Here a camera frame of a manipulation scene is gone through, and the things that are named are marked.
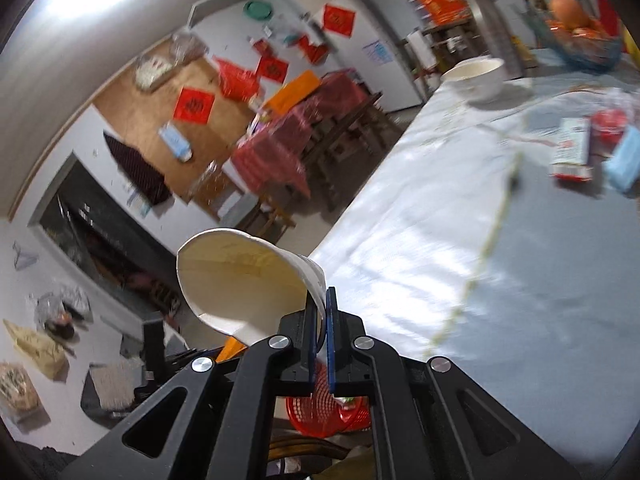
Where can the blue glass fruit bowl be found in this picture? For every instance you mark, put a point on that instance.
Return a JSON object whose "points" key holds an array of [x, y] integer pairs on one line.
{"points": [[580, 50]]}

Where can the white ceramic bowl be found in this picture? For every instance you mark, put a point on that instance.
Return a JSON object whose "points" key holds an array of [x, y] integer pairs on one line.
{"points": [[475, 80]]}

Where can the white and red small carton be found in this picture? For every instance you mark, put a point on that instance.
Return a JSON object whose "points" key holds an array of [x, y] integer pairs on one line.
{"points": [[572, 147]]}

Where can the light blue packet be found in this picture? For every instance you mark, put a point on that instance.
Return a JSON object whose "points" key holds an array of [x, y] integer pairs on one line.
{"points": [[625, 160]]}

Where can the blue paper note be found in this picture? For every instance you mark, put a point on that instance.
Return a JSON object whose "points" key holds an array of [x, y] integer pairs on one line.
{"points": [[377, 52]]}

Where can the grey woven mat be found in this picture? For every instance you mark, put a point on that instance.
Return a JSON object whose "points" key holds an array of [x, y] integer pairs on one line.
{"points": [[112, 380]]}

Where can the dark patterned cloth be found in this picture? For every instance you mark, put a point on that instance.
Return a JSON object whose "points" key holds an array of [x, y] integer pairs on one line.
{"points": [[137, 170]]}

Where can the table with red cloth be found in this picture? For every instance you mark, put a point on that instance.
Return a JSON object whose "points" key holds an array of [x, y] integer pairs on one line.
{"points": [[295, 140]]}

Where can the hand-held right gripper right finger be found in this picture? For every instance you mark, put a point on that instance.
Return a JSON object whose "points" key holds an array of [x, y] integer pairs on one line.
{"points": [[331, 350]]}

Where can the silver foil bag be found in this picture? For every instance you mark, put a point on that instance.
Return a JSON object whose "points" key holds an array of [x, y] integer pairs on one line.
{"points": [[62, 305]]}

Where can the orange fruit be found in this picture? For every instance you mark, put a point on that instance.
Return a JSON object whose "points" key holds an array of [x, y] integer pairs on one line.
{"points": [[570, 10]]}

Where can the orange red printed box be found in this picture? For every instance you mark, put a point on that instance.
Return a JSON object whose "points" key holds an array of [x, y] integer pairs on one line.
{"points": [[442, 2]]}

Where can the dark wooden chair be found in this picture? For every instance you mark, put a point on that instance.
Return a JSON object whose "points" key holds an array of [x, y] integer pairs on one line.
{"points": [[350, 135]]}

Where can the red mesh basket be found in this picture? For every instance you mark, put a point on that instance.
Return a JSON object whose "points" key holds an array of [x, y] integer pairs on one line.
{"points": [[310, 415]]}

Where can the green round plate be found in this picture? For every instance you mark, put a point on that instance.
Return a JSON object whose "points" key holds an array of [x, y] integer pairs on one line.
{"points": [[257, 9]]}

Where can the beige paper bag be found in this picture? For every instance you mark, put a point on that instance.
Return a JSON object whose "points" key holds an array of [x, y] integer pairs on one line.
{"points": [[37, 347]]}

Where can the white paper cup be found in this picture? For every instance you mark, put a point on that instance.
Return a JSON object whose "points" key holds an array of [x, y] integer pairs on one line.
{"points": [[235, 280]]}

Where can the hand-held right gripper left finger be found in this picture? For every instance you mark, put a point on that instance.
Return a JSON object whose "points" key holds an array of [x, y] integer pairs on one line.
{"points": [[312, 355]]}

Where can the red snack packet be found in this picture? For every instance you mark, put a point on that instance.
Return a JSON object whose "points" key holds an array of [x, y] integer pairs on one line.
{"points": [[607, 127]]}

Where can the orange flat box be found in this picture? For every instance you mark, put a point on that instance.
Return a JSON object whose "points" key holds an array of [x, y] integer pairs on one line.
{"points": [[292, 92]]}

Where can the blue mask pack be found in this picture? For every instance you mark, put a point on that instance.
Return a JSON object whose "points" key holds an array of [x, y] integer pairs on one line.
{"points": [[175, 142]]}

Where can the wooden door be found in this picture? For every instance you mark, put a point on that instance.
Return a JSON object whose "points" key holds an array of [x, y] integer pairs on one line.
{"points": [[150, 115]]}

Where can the red plastic bag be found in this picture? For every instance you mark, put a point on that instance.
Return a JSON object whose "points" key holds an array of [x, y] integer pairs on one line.
{"points": [[235, 80]]}

